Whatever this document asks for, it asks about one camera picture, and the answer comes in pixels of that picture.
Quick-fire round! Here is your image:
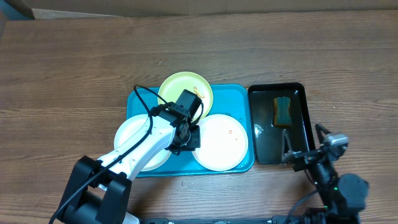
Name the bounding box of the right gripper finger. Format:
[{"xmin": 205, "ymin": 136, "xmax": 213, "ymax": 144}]
[
  {"xmin": 281, "ymin": 129, "xmax": 294, "ymax": 163},
  {"xmin": 315, "ymin": 123, "xmax": 331, "ymax": 144}
]

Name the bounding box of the pale pink plate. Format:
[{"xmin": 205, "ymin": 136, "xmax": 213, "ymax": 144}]
[{"xmin": 192, "ymin": 114, "xmax": 249, "ymax": 172}]

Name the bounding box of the green yellow sponge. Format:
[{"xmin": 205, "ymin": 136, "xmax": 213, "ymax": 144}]
[{"xmin": 273, "ymin": 96, "xmax": 292, "ymax": 127}]

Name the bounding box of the yellow plate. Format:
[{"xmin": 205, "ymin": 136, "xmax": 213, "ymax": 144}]
[{"xmin": 158, "ymin": 72, "xmax": 213, "ymax": 121}]

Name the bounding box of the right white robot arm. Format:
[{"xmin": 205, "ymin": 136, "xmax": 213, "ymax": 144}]
[{"xmin": 281, "ymin": 124, "xmax": 369, "ymax": 223}]

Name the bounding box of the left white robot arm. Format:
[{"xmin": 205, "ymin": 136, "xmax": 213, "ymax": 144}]
[{"xmin": 50, "ymin": 102, "xmax": 203, "ymax": 223}]

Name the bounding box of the teal plastic tray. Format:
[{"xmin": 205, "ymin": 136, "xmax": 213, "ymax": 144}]
[{"xmin": 126, "ymin": 83, "xmax": 256, "ymax": 178}]

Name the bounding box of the black water tray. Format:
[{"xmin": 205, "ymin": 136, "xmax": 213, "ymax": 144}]
[{"xmin": 248, "ymin": 82, "xmax": 315, "ymax": 164}]

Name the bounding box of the white plate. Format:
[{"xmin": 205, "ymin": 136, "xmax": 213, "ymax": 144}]
[{"xmin": 114, "ymin": 114, "xmax": 171, "ymax": 172}]

